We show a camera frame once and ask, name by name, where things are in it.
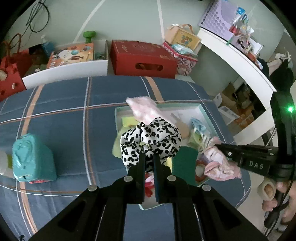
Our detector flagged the teal pump bottle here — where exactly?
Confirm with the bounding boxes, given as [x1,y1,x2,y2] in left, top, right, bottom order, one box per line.
[40,35,55,54]

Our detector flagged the white foam board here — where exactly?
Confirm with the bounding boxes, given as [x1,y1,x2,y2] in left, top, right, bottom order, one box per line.
[22,60,109,90]

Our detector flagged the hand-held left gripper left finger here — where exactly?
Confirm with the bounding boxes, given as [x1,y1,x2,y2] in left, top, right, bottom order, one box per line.
[29,152,146,241]

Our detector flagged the pile of cardboard boxes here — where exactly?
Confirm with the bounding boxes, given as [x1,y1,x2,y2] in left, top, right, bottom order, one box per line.
[213,82,255,130]

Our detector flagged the shallow teal cardboard box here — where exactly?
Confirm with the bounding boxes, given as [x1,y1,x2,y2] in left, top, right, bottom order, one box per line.
[112,103,228,210]

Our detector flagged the blue plaid blanket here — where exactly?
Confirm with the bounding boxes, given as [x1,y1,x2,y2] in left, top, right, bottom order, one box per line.
[0,75,251,241]

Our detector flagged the orange toy box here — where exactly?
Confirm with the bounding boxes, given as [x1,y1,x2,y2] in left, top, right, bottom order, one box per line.
[46,42,94,69]

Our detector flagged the yellow green scouring sponge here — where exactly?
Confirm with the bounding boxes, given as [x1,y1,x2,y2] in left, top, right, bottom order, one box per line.
[172,146,199,186]

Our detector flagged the leopard print scrunchie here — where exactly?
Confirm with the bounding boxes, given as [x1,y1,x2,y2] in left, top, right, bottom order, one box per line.
[120,117,183,173]

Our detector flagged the person's right hand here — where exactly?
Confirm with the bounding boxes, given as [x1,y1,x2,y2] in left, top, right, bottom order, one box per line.
[260,178,296,232]

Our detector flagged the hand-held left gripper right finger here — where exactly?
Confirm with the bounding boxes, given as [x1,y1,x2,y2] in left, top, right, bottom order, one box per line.
[153,154,269,241]

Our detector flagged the pink fluffy sock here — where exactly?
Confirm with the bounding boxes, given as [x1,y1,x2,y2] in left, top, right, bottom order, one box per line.
[125,96,176,126]

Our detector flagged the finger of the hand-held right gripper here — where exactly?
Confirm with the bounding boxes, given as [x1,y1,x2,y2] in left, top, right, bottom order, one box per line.
[214,143,243,166]

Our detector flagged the small yellow gift bag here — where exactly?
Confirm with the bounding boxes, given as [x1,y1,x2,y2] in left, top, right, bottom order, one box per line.
[168,24,201,50]

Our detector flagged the white curved desk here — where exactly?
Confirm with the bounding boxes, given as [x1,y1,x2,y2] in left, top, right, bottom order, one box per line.
[196,28,278,145]

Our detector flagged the black wall cables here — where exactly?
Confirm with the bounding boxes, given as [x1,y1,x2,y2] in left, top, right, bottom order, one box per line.
[26,0,50,33]

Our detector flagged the yellow green cloth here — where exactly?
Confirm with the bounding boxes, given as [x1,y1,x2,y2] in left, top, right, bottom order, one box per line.
[112,116,139,158]

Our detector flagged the white plastic container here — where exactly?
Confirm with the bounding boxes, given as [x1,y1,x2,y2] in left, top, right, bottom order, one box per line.
[0,151,15,179]

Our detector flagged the pale blue packet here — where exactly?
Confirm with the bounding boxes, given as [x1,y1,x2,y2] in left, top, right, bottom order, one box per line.
[172,44,197,57]

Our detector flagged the pink patterned cloth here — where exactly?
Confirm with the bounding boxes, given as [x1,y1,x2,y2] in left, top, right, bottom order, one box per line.
[203,137,242,181]

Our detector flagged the green dumbbell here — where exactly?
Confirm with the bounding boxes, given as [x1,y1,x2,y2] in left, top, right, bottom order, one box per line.
[83,31,96,44]

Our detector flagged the pile of desk stationery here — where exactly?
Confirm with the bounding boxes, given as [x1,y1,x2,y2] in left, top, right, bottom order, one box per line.
[228,7,264,58]

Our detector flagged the purple perforated basket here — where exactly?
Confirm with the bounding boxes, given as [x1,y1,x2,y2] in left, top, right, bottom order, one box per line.
[198,0,238,35]

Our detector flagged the black garment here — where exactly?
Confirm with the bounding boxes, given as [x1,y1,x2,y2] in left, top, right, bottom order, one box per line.
[257,58,295,93]

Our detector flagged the teal wet wipes pack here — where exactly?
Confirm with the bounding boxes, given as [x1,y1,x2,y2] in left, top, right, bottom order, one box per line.
[12,133,57,184]

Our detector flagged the red felt tote bag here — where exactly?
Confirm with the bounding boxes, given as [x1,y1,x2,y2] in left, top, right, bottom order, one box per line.
[0,34,33,102]

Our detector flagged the pink red hair accessory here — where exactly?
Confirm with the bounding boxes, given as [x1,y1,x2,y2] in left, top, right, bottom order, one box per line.
[144,175,156,198]

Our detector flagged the pale blue face mask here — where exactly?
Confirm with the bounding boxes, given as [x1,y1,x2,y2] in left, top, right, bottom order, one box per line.
[191,117,207,133]

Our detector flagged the red cardboard box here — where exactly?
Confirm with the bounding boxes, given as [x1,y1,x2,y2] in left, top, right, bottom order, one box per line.
[110,40,178,79]

